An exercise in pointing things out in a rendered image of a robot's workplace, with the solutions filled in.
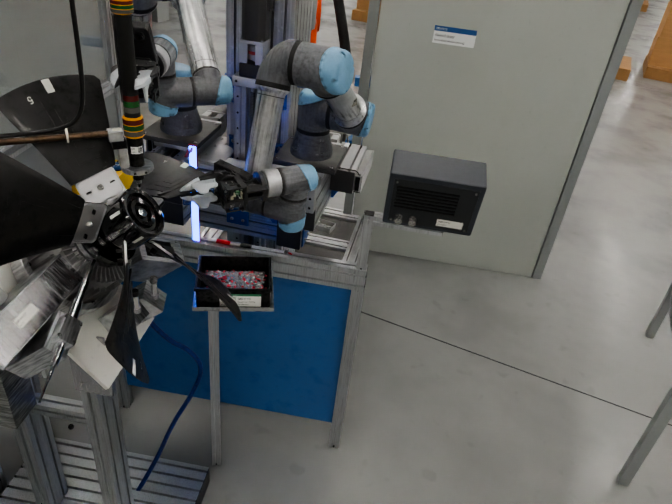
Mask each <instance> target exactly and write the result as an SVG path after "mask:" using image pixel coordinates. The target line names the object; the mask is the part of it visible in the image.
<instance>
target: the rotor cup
mask: <svg viewBox="0 0 672 504"><path fill-rule="evenodd" d="M105 204H107V206H106V207H107V210H106V213H105V215H104V218H103V221H102V224H101V227H100V230H99V233H98V236H97V239H96V240H95V241H94V242H93V243H83V244H84V246H85V247H86V249H87V250H88V251H89V252H90V253H91V254H92V255H93V256H94V257H95V258H97V259H98V260H100V261H102V262H104V263H106V264H110V265H117V259H123V250H122V239H124V240H125V241H126V242H127V254H130V257H127V260H128V259H131V258H132V257H133V255H134V254H135V251H136V249H137V248H139V247H140V246H142V245H144V244H145V243H147V242H149V241H150V240H152V239H154V238H155V237H157V236H158V235H159V234H160V233H161V232H162V231H163V228H164V216H163V213H162V210H161V208H160V207H159V205H158V203H157V202H156V201H155V200H154V198H153V197H152V196H150V195H149V194H148V193H146V192H145V191H143V190H141V189H138V188H130V189H126V190H124V191H123V192H121V193H120V194H118V195H117V196H115V197H114V198H112V199H111V200H109V201H108V202H107V203H105ZM140 208H143V209H145V211H146V212H147V216H146V217H143V216H141V215H140V213H139V209H140ZM117 211H120V214H119V215H117V216H115V217H114V218H112V219H110V216H111V215H113V214H114V213H116V212H117ZM141 236H142V237H144V238H143V239H141V240H140V241H138V242H136V243H132V242H133V241H135V240H136V239H138V238H140V237H141Z"/></svg>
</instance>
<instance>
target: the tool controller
mask: <svg viewBox="0 0 672 504"><path fill-rule="evenodd" d="M486 190H487V164H486V163H484V162H477V161H471V160H464V159H458V158H451V157H445V156H438V155H432V154H425V153H419V152H412V151H406V150H399V149H395V150H394V153H393V159H392V165H391V171H390V177H389V182H388V188H387V194H386V200H385V206H384V212H383V218H382V220H383V222H386V223H393V224H399V225H405V226H411V227H417V228H423V229H429V230H436V231H442V232H448V233H454V234H460V235H466V236H470V235H471V233H472V230H473V227H474V225H475V222H476V219H477V216H478V213H479V210H480V207H481V204H482V201H483V198H484V196H485V193H486Z"/></svg>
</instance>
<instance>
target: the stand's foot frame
mask: <svg viewBox="0 0 672 504"><path fill-rule="evenodd" d="M54 438H55V442H56V446H57V450H58V454H59V458H60V461H61V465H62V469H63V473H64V477H65V480H66V484H67V488H68V492H67V493H66V495H63V496H64V499H63V500H62V501H61V503H60V504H104V503H103V498H102V493H101V489H100V484H99V479H98V474H97V469H96V465H95V460H94V455H93V450H92V445H91V444H87V443H81V442H76V441H71V440H66V439H61V438H56V437H54ZM126 454H127V461H128V467H129V473H130V479H131V486H132V492H133V498H134V504H201V503H202V500H203V498H204V495H205V492H206V490H207V487H208V484H209V482H210V474H209V467H205V466H199V465H194V464H189V463H184V462H179V461H174V460H169V459H163V458H159V459H158V461H157V463H156V465H155V467H154V469H153V470H152V472H151V474H150V476H149V477H148V479H147V481H146V482H145V484H144V486H143V487H142V489H141V491H136V489H137V487H138V486H139V484H140V482H141V481H142V479H143V477H144V476H145V474H146V472H147V470H148V469H149V467H150V465H151V463H152V461H153V460H154V458H155V457H153V456H148V455H143V454H138V453H133V452H128V451H126ZM0 504H37V502H36V499H35V496H34V493H33V489H32V486H31V483H30V480H29V477H28V474H27V471H26V468H25V464H24V463H23V464H22V466H21V467H20V469H19V470H18V471H17V473H16V474H15V476H14V477H13V478H12V480H11V481H10V483H9V484H8V486H7V487H6V488H5V490H4V491H3V493H2V494H1V495H0Z"/></svg>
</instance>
